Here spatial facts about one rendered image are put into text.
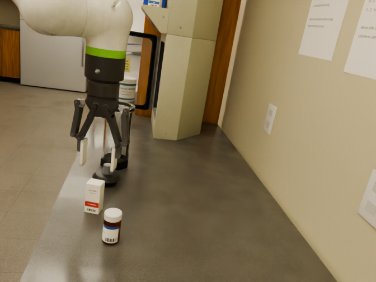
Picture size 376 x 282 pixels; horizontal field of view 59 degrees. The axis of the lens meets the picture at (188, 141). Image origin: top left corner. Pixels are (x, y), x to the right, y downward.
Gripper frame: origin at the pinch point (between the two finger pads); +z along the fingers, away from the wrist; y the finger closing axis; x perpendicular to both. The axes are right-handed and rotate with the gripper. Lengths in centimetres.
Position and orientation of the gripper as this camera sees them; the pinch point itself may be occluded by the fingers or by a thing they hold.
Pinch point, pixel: (98, 157)
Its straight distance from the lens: 89.1
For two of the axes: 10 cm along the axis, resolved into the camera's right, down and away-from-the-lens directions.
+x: -1.1, 3.1, -9.4
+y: -9.8, -1.8, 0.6
